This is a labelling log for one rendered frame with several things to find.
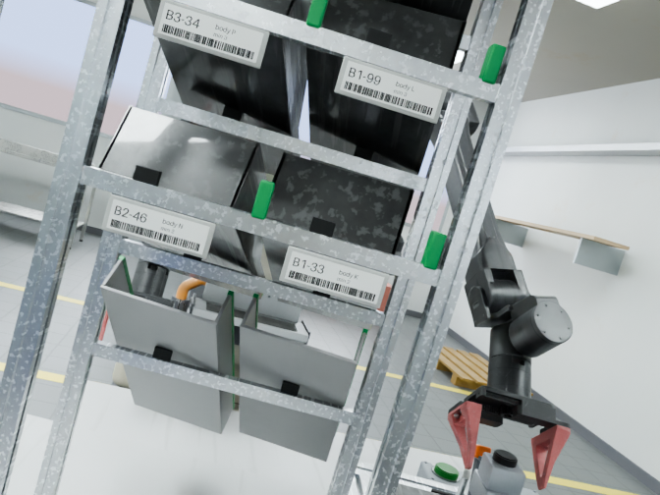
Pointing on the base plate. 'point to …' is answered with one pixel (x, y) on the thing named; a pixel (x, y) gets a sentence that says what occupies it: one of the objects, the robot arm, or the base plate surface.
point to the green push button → (446, 470)
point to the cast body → (497, 474)
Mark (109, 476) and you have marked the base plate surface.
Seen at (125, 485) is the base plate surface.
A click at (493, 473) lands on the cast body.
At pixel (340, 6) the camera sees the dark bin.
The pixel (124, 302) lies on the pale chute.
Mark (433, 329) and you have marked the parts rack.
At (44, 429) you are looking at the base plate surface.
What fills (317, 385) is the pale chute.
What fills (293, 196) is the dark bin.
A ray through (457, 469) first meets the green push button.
